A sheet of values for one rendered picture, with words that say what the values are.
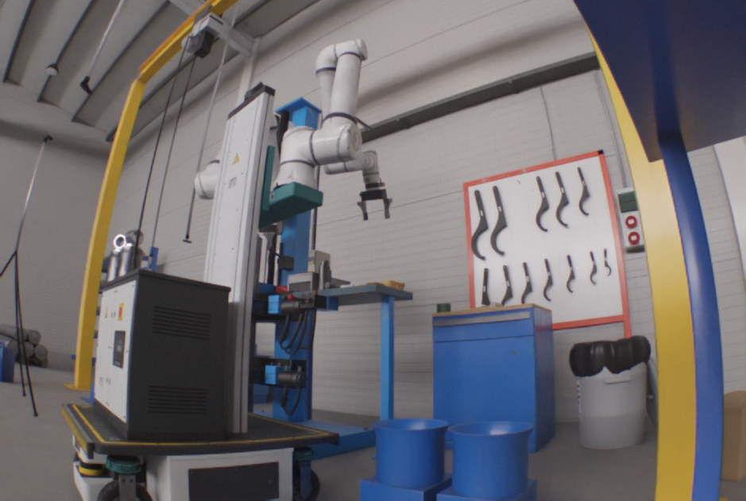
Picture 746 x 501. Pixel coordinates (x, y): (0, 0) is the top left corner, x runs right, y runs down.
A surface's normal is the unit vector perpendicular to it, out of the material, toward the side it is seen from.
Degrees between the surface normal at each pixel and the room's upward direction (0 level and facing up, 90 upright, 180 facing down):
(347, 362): 90
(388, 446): 90
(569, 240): 90
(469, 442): 117
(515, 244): 90
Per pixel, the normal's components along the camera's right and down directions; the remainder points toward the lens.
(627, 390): -0.09, -0.28
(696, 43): -0.01, 0.95
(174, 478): 0.74, -0.22
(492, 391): -0.59, -0.27
